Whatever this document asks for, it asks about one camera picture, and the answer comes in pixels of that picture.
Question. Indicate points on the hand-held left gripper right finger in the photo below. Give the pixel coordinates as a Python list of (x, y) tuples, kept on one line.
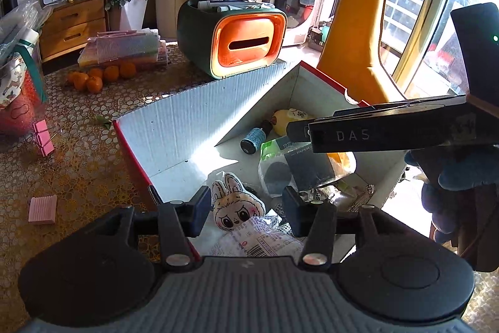
[(292, 214)]

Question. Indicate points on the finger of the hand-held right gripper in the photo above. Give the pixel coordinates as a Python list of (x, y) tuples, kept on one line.
[(298, 131), (351, 113)]

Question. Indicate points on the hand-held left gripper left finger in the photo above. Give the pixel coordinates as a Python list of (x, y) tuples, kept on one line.
[(200, 212)]

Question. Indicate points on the yellow bottle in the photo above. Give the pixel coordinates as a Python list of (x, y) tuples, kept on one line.
[(286, 118)]

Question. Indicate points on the white rabbit plush toy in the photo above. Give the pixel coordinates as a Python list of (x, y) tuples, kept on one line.
[(234, 206)]

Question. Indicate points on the plastic bag with tape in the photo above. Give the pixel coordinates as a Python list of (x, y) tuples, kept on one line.
[(308, 167)]

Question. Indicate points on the clear packet with barcode label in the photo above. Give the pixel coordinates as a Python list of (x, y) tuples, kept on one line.
[(253, 239)]

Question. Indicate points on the white and red cardboard box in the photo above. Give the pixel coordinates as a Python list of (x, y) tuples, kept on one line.
[(175, 130)]

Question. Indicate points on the floral patterned desktop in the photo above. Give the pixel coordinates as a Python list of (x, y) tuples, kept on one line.
[(97, 169)]

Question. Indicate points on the person's right hand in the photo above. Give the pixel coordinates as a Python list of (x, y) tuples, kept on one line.
[(467, 171)]

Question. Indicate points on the crumpled foil wrapper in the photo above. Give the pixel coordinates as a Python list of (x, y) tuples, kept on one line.
[(351, 198)]

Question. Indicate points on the wide yellow curtain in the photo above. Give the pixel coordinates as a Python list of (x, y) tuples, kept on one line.
[(358, 24)]

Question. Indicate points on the washing machine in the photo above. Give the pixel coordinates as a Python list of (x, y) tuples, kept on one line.
[(296, 1)]

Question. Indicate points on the window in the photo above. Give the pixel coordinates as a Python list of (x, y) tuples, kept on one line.
[(413, 5)]

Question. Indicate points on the green leaf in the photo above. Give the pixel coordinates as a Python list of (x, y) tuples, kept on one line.
[(102, 121)]

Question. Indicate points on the green and orange tissue box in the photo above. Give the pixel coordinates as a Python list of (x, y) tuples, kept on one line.
[(195, 36)]

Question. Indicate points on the white marker pen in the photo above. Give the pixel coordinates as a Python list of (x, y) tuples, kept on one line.
[(208, 4)]

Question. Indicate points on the pink ribbed block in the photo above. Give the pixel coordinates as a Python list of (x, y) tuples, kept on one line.
[(43, 209)]

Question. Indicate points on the pile of small oranges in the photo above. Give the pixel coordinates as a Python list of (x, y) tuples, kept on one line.
[(94, 84)]

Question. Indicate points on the pink binder clip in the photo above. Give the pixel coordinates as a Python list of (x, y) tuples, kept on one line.
[(43, 140)]

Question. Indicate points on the clear plastic bead box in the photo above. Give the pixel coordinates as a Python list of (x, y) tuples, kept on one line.
[(124, 48)]

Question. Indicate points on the green ribbon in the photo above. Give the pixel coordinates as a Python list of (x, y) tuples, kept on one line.
[(37, 79)]

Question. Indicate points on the light wooden drawer cabinet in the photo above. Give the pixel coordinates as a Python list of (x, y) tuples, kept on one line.
[(72, 30)]

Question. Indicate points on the printed fabric pouch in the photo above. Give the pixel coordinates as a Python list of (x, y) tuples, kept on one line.
[(9, 83)]

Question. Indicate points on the black speaker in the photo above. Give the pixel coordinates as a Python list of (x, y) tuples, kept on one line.
[(9, 3)]

